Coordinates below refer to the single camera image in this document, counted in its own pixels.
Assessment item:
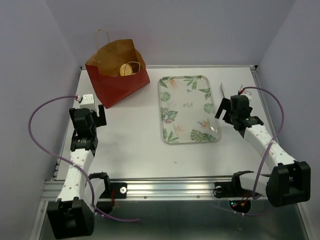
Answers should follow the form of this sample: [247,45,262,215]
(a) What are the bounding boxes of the metal serving tongs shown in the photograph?
[220,82,225,98]

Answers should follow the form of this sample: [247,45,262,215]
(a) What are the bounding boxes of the red brown paper bag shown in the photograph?
[85,28,150,109]

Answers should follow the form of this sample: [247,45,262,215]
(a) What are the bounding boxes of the round pale bread roll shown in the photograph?
[119,63,134,77]

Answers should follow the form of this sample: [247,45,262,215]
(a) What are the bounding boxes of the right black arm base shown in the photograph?
[212,181,253,215]

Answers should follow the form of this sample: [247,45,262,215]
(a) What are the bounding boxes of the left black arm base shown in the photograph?
[96,181,128,214]

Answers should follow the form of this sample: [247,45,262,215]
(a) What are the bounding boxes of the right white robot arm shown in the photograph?
[215,95,311,208]

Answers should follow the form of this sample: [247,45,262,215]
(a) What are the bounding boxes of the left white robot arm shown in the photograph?
[46,104,111,240]

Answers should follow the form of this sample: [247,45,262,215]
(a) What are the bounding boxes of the floral patterned tray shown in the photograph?
[158,75,221,145]

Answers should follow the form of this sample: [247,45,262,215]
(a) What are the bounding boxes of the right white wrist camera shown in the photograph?
[238,85,252,102]

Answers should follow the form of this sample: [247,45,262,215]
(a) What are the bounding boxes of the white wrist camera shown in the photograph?
[238,85,252,102]
[79,94,96,111]

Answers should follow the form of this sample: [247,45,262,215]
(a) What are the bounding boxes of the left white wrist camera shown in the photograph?
[79,94,96,111]

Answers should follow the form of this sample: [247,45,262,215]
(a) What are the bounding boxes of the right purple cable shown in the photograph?
[212,86,286,217]

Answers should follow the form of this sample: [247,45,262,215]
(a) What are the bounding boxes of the aluminium mounting rail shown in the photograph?
[40,173,269,202]

